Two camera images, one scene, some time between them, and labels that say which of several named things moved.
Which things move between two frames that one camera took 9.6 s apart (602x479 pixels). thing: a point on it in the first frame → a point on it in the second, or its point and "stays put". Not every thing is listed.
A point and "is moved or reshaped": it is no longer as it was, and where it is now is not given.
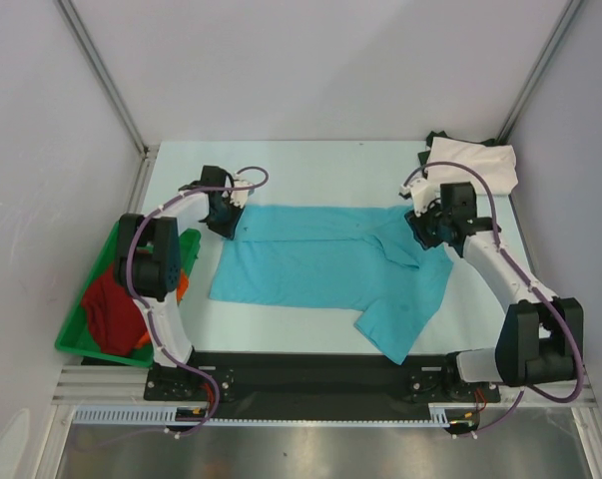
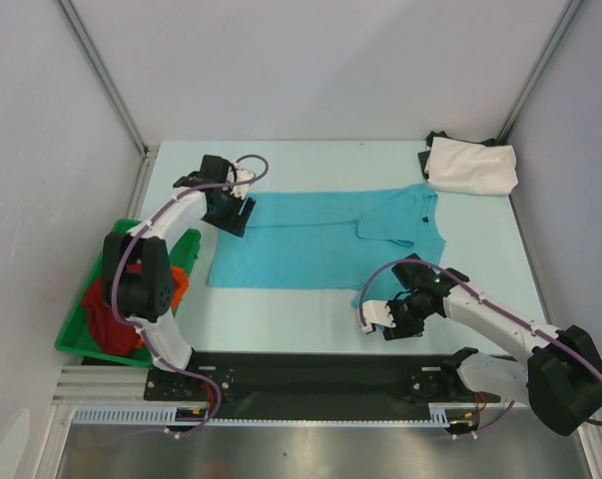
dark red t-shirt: x=114 y=316 stays put
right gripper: x=425 y=230 → x=400 y=319
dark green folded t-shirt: x=423 y=155 stays put
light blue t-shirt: x=365 y=259 is moved or reshaped
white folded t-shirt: x=496 y=163 stays put
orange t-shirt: x=182 y=285 stays put
